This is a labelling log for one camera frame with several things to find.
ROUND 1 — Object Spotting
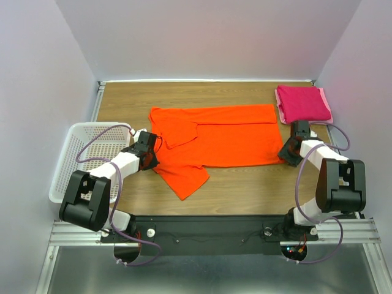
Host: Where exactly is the orange t shirt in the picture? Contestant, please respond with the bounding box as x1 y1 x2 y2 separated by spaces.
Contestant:
149 104 283 200

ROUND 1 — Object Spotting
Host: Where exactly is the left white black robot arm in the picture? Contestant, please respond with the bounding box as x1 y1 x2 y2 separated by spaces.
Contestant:
59 130 159 241

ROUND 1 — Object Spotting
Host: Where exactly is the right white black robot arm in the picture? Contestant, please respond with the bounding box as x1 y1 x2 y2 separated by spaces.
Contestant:
278 121 366 239

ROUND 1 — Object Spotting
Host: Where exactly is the folded magenta t shirt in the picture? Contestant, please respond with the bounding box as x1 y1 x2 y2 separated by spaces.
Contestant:
276 85 332 124

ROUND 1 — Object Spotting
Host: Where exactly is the folded light pink t shirt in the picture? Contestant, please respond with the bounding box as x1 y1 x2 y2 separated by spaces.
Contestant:
274 88 334 125

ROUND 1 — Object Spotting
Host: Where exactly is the white plastic laundry basket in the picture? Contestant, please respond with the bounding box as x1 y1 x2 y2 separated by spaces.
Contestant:
49 122 131 204

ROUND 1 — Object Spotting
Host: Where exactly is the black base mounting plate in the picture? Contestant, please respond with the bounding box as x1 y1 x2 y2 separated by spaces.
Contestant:
101 215 318 257

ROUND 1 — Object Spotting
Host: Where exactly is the small electronics board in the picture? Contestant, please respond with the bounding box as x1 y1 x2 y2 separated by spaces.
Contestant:
281 245 307 261

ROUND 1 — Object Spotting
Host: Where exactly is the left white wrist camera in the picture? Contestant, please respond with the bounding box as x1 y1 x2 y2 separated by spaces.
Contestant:
130 129 147 143

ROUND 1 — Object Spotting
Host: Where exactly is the aluminium frame rail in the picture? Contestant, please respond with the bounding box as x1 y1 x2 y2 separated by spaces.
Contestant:
48 80 383 246

